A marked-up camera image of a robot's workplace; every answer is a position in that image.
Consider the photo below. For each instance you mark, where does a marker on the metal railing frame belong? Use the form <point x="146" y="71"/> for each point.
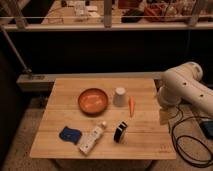
<point x="74" y="36"/>

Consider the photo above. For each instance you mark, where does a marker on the black striped box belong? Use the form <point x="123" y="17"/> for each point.
<point x="120" y="131"/>

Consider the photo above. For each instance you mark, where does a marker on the white plastic bottle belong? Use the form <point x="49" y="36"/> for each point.
<point x="91" y="139"/>

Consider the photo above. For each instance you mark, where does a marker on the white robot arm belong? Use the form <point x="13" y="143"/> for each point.
<point x="183" y="83"/>

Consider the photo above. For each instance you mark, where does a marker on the blue sponge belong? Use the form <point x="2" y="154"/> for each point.
<point x="71" y="135"/>

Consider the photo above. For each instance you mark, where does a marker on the grey ledge beam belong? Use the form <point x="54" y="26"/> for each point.
<point x="45" y="82"/>

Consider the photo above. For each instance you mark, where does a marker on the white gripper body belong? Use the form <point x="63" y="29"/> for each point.
<point x="165" y="115"/>

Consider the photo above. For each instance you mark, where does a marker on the wooden table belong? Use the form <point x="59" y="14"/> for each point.
<point x="144" y="138"/>

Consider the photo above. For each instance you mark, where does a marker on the orange ceramic bowl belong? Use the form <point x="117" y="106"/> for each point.
<point x="93" y="101"/>

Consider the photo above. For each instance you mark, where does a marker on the orange carrot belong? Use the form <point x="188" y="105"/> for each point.
<point x="131" y="106"/>

